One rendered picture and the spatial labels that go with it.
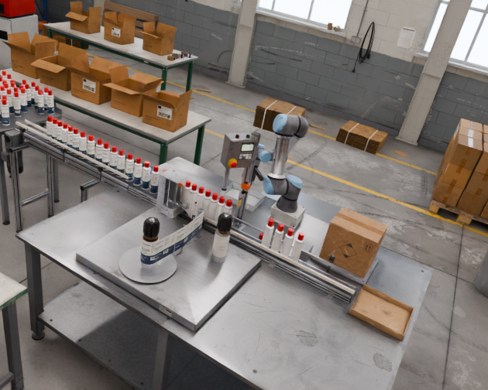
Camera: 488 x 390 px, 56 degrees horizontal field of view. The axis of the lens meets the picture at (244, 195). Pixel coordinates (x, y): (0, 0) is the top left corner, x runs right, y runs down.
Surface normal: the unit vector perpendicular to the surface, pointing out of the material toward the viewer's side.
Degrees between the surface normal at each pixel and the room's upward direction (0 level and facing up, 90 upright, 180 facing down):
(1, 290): 0
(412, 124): 90
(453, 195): 90
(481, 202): 88
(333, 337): 0
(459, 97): 90
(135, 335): 0
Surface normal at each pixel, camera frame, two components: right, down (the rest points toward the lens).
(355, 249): -0.49, 0.37
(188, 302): 0.18, -0.85
